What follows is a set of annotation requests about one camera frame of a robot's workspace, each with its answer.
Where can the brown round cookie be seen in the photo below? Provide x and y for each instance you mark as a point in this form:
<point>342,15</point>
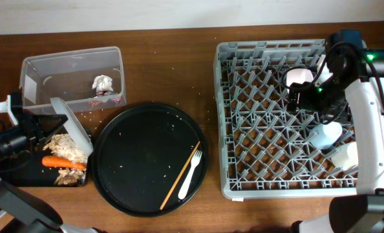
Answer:
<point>67,181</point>

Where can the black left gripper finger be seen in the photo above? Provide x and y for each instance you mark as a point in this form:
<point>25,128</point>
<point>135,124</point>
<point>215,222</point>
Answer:
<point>46,118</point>
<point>50,129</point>

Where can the pink shallow bowl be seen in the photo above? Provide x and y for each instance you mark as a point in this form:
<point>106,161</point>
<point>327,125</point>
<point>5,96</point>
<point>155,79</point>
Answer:
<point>298,75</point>

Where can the black rectangular tray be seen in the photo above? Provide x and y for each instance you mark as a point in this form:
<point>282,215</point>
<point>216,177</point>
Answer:
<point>25,169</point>

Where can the orange carrot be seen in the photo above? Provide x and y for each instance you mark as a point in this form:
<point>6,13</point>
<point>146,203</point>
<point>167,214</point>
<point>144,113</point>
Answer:
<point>53,161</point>

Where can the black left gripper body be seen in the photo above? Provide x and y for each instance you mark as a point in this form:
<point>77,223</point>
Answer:
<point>29,134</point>

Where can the grey plate with food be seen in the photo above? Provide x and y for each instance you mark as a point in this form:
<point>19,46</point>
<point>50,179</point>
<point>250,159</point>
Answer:
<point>73,126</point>

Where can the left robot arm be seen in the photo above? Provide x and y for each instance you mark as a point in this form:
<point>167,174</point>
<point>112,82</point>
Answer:
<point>30,213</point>

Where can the grey dishwasher rack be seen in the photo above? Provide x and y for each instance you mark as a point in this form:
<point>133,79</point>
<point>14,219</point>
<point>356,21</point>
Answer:
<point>264,150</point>

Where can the white plastic fork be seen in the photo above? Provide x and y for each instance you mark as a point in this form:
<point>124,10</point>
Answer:
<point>195,160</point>

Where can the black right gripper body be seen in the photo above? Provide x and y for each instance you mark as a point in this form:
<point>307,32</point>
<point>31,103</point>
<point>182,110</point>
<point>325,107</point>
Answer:
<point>323,98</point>

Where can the round black serving tray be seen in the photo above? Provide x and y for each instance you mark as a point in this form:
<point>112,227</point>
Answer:
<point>139,154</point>

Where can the white tissue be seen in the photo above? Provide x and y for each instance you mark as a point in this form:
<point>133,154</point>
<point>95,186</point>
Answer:
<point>102,83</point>

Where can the red snack wrapper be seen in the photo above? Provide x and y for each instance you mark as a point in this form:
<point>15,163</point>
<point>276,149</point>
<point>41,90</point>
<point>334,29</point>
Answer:
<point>105,98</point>

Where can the light blue plastic cup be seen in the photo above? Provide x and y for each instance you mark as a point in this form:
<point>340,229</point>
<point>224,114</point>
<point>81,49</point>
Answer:
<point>324,135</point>

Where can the clear plastic waste bin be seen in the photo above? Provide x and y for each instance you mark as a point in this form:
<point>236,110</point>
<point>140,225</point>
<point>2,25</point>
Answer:
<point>69,75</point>

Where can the wooden chopstick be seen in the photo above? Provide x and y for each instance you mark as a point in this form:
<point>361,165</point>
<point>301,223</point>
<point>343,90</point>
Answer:
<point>179,176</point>

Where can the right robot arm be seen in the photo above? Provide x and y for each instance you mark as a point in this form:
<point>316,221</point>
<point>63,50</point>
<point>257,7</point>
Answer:
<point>357,78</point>

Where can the cream plastic cup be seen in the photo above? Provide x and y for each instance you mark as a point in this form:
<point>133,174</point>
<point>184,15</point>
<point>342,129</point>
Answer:
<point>346,156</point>

